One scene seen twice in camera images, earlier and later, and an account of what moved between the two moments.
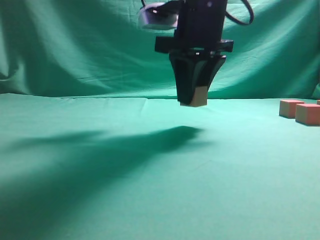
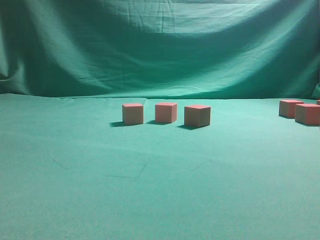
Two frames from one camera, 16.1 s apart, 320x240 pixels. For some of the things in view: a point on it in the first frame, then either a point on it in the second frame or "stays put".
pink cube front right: [308, 114] stays put
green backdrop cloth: [98, 47] stays put
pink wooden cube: [199, 98] → [197, 116]
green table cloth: [108, 168] stays put
